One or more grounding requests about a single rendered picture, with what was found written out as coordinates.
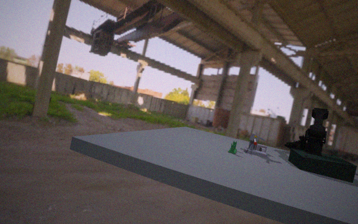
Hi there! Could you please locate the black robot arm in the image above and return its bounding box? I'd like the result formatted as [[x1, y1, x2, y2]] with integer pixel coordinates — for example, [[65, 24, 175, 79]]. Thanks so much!
[[299, 108, 328, 156]]

